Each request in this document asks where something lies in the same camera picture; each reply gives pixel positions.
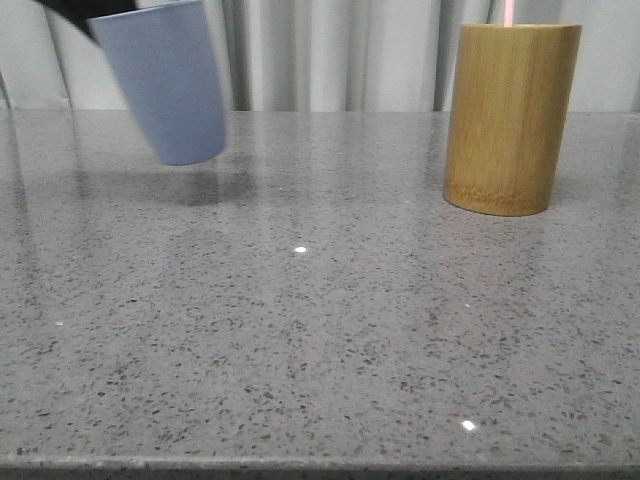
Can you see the white pleated curtain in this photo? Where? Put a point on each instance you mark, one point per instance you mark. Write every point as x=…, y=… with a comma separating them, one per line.
x=381, y=56

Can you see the pink chopstick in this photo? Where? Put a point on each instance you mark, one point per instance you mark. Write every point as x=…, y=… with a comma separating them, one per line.
x=509, y=13

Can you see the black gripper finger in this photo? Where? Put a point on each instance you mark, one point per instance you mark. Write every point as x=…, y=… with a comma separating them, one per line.
x=79, y=12

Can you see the bamboo cylinder holder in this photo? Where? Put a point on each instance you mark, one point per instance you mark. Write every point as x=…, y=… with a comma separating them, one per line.
x=510, y=99

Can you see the blue plastic cup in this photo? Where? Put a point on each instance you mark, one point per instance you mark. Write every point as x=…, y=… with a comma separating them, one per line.
x=163, y=60

